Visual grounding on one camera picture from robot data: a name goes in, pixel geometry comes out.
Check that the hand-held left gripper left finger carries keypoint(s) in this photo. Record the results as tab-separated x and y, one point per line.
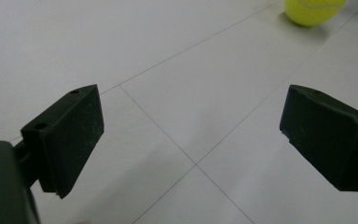
68	140

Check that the yellow-green tennis ball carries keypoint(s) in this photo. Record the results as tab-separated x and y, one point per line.
310	12

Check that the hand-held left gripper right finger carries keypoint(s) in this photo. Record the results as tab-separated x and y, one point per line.
329	140

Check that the white board mat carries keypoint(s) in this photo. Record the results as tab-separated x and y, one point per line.
199	93

